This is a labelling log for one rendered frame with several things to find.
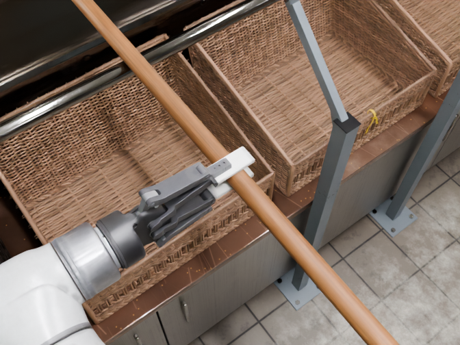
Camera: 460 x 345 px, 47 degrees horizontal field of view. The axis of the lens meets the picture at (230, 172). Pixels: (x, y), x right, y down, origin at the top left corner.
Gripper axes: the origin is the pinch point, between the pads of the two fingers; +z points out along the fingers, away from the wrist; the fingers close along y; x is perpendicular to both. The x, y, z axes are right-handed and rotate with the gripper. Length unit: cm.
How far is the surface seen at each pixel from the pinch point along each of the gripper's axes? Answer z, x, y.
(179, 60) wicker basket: 25, -57, 38
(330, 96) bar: 36.1, -13.3, 20.0
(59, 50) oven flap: -3, -64, 24
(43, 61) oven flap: -7, -63, 24
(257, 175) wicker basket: 26, -23, 53
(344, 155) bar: 37, -6, 34
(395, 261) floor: 73, 6, 119
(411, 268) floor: 75, 12, 119
